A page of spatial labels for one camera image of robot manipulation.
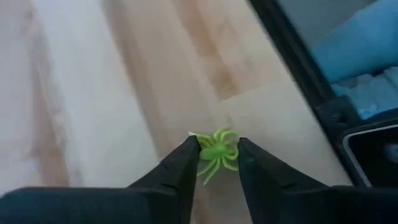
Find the black aluminium table frame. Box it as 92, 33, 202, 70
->
248, 0, 398, 187

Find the green plastic spider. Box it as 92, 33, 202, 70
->
188, 126, 240, 186

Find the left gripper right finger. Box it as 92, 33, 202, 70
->
237, 138, 398, 224

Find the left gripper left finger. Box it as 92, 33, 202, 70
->
0, 135, 202, 224

